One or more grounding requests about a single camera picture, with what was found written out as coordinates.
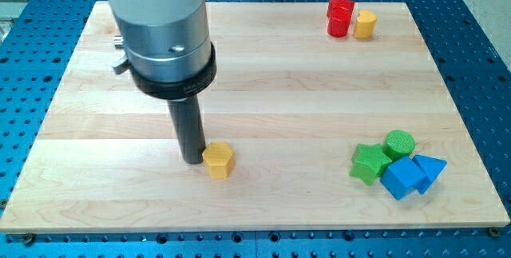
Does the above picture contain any blue triangle block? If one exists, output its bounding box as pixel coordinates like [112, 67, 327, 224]
[412, 154, 447, 194]

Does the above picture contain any red circle block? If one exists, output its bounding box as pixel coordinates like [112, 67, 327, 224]
[327, 9, 352, 38]

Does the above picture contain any green star block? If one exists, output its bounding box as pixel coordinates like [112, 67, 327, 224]
[349, 144, 393, 186]

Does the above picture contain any wooden board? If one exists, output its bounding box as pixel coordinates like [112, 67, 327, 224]
[1, 2, 509, 234]

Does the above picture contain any yellow heart block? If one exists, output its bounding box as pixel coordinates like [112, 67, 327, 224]
[353, 10, 377, 39]

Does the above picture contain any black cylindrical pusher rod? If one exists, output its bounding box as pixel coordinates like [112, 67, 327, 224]
[168, 96, 206, 165]

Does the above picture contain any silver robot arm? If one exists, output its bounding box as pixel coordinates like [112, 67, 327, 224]
[108, 0, 216, 100]

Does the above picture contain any blue cube block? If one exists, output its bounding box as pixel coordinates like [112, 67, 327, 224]
[380, 157, 426, 200]

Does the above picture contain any green circle block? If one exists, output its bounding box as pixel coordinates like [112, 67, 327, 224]
[382, 129, 416, 161]

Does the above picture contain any red star block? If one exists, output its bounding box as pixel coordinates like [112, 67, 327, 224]
[327, 0, 355, 18]

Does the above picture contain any blue perforated metal table frame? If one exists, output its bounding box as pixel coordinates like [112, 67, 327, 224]
[1, 0, 510, 257]

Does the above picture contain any yellow hexagon block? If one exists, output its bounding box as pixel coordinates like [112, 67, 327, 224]
[202, 141, 235, 179]

